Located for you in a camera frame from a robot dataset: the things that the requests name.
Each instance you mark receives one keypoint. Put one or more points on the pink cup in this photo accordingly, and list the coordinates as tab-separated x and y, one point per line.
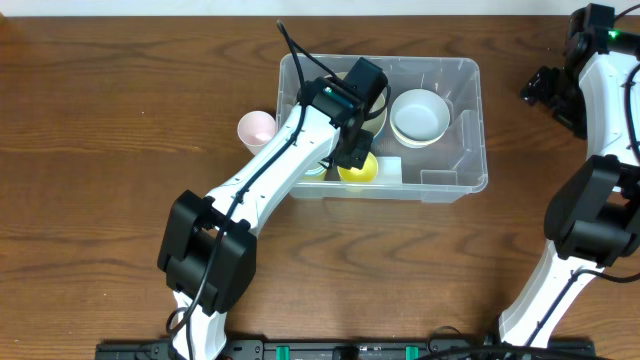
255	130

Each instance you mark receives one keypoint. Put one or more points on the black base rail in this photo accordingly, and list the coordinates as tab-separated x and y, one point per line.
439	347

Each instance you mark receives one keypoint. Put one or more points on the large cream bowl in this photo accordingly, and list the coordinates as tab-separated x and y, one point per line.
347	100

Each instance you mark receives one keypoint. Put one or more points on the yellow cup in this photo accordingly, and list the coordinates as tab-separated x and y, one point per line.
366	174

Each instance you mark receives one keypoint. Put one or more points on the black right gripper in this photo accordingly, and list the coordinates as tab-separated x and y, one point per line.
542	86

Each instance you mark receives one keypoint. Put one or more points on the small yellow bowl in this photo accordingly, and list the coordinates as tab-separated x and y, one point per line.
417	144

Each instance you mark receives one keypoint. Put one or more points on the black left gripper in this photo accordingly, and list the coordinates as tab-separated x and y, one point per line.
356	157

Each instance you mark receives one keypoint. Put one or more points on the cream cup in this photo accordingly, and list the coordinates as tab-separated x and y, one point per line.
316	172

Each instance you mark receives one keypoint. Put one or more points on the clear plastic storage bin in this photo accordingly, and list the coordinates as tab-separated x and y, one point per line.
442	172

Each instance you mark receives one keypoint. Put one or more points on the small grey bowl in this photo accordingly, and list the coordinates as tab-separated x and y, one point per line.
419	117

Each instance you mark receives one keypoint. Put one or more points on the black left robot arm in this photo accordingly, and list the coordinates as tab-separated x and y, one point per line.
209	247

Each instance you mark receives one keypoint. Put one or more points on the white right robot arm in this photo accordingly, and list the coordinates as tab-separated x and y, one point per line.
594	218

